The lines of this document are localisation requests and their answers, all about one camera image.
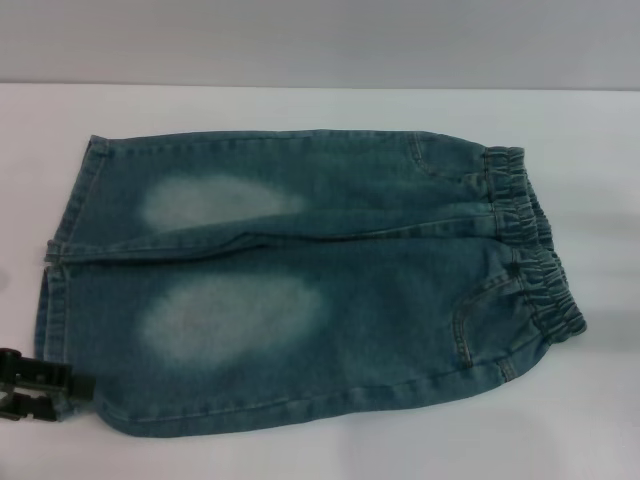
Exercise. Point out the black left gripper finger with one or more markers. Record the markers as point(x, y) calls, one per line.
point(35, 409)
point(45, 377)

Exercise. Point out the blue denim shorts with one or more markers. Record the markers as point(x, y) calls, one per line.
point(310, 280)

